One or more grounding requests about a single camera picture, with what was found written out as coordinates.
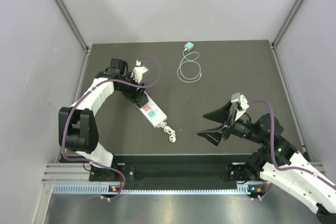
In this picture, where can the aluminium frame post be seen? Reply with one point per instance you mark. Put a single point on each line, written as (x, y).
(286, 24)
(73, 27)

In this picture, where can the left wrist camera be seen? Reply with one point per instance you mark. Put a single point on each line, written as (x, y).
(138, 71)

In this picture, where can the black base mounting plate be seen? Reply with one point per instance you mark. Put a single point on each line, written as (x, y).
(182, 172)

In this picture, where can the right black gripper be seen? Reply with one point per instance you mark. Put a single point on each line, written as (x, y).
(220, 115)

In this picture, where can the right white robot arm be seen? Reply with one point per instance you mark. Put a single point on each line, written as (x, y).
(277, 161)

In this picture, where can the right aluminium frame post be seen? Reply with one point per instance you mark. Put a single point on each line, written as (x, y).
(286, 24)

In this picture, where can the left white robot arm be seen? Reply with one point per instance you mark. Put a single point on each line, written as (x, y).
(77, 126)

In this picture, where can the white power strip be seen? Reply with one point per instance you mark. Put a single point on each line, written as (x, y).
(152, 112)

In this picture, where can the teal charger block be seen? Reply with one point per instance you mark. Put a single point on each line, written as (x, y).
(188, 46)

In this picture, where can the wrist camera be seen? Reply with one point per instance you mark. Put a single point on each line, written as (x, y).
(239, 106)
(138, 71)

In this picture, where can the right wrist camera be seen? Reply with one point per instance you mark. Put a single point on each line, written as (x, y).
(239, 106)

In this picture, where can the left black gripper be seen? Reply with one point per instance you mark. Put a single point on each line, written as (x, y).
(136, 97)

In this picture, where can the left aluminium frame post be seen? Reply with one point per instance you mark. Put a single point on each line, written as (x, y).
(73, 27)

